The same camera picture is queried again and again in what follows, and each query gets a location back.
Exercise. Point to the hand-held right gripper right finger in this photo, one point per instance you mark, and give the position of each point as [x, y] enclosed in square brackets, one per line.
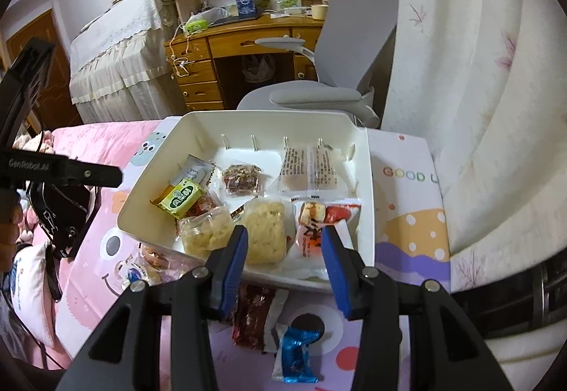
[339, 271]

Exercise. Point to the green snack packet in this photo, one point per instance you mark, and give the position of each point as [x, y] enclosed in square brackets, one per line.
[179, 198]

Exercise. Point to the wooden desk with drawers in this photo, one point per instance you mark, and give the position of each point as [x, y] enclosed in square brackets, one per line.
[230, 43]

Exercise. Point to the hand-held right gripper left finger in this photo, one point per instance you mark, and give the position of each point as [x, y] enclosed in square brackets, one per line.
[230, 271]

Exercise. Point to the white lace furniture cover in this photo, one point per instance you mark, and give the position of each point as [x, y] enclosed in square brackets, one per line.
[119, 54]

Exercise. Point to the clear packet with text label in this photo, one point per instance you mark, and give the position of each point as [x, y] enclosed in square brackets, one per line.
[310, 169]

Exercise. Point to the blueberry print bread packet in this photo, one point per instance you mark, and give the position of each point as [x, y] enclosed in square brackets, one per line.
[141, 271]

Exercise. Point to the person's left hand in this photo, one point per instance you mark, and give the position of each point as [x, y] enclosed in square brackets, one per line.
[9, 231]

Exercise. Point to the brown wooden door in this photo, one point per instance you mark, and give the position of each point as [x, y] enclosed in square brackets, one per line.
[62, 85]

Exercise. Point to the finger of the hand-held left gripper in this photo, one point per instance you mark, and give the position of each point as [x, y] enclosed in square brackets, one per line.
[95, 176]

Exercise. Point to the grey office chair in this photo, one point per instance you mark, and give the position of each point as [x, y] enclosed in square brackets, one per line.
[354, 32]

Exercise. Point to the red and white snack packet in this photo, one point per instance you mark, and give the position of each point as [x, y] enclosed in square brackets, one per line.
[310, 240]

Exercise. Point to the white plastic storage box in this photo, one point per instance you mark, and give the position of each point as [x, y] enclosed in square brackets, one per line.
[199, 138]

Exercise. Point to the blue foil snack packet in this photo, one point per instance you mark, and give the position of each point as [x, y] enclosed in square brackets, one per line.
[297, 355]

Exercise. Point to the white floral quilt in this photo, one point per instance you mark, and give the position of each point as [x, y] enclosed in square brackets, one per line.
[478, 107]

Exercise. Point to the black handbag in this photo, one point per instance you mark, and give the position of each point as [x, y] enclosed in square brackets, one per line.
[57, 213]

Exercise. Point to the dark bed frame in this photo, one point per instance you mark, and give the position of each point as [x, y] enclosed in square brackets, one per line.
[531, 289]

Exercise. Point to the dark red snack packet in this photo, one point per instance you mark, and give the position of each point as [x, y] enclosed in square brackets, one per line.
[254, 315]

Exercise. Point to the clear plastic bag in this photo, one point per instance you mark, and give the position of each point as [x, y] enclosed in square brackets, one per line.
[259, 67]

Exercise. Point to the green tissue pack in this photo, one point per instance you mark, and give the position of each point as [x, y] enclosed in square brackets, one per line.
[196, 24]

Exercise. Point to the pink printed blanket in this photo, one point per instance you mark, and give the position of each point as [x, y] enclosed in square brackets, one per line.
[398, 249]

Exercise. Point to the large yellow pastry packet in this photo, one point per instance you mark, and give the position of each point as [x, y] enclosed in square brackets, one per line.
[268, 231]

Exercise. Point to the white printed pillow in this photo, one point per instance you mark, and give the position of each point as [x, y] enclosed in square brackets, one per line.
[31, 289]

